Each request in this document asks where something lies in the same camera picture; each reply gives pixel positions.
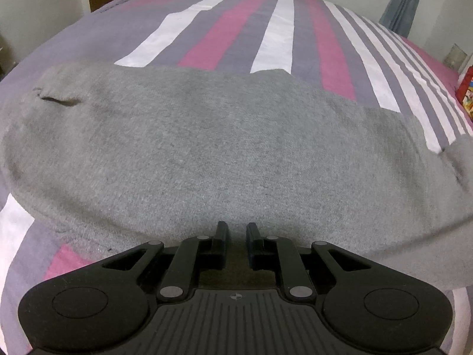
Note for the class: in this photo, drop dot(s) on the wall socket plate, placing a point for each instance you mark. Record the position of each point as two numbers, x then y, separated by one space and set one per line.
454 55

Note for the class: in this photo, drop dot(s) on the colourful printed packet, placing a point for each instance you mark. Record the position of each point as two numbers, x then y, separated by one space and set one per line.
466 96

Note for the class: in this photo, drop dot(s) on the striped pink grey bed sheet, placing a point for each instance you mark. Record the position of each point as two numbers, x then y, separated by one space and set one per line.
225 26

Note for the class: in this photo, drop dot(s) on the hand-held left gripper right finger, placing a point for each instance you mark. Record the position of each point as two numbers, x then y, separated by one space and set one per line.
252 235

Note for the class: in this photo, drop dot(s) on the grey blue curtain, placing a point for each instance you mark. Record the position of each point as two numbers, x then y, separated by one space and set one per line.
404 3

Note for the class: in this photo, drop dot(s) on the grey pants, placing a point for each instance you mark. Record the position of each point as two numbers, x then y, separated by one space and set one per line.
229 148

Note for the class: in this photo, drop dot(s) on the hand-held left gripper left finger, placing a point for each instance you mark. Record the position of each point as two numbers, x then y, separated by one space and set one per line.
221 235

